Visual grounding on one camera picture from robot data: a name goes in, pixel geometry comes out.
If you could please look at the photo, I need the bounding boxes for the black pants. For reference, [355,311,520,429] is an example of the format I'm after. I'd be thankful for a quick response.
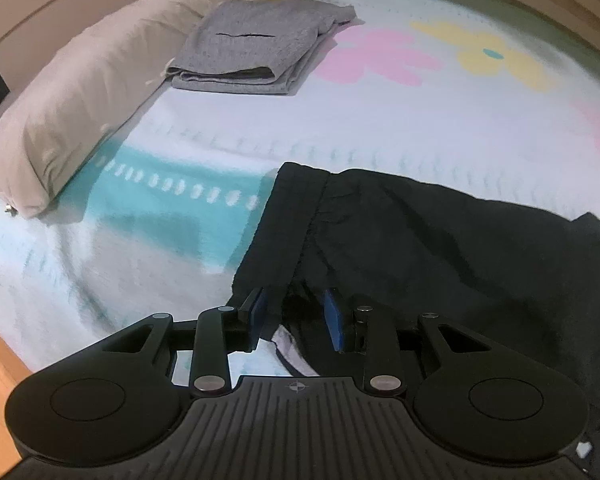
[230,161,600,441]

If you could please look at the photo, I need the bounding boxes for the floral printed blanket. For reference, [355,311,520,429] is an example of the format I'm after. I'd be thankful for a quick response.
[0,0,600,383]

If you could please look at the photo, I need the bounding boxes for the large beige pillow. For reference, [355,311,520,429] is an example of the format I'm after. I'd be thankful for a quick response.
[0,0,223,219]

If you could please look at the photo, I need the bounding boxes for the folded grey pants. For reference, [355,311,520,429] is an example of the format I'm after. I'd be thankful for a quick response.
[165,0,358,96]

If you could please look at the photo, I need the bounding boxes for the green bed sheet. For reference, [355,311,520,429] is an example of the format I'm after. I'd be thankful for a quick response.
[300,0,600,111]

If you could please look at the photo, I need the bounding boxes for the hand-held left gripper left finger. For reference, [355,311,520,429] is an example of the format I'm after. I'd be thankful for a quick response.
[87,287,269,396]

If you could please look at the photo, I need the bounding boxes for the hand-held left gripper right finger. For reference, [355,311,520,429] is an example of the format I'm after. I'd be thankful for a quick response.
[322,287,487,396]

